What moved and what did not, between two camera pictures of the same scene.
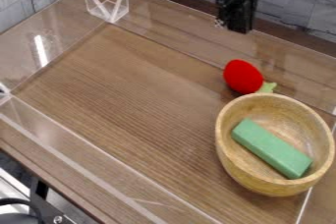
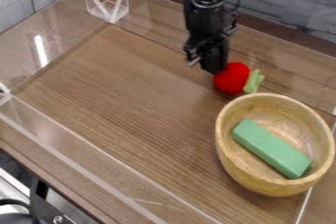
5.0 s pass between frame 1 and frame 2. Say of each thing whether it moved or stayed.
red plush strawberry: moved
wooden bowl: stayed
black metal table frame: stayed
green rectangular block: stayed
